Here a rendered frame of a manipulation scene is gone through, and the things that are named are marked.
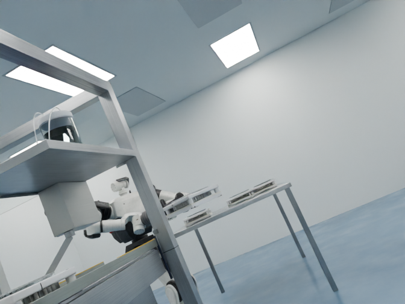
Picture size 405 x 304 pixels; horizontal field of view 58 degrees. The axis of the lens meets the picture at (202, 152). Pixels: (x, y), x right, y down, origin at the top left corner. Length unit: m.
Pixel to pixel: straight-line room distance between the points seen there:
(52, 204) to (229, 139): 5.00
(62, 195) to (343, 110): 5.32
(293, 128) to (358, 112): 1.05
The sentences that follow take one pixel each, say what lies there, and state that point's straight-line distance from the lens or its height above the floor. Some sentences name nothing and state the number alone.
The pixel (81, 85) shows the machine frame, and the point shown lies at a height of 1.66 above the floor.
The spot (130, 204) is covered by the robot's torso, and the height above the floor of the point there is 1.20.
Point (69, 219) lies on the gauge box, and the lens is 1.60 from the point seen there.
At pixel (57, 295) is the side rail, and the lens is 1.05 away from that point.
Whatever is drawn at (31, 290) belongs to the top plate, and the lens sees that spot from 1.02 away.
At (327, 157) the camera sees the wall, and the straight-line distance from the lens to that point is 6.28.
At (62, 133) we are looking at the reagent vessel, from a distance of 1.65.
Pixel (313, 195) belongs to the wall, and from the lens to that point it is 6.29.
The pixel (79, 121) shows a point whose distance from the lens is 1.91.
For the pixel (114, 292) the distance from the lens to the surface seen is 1.26.
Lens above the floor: 0.98
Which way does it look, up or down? 8 degrees up
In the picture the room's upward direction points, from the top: 24 degrees counter-clockwise
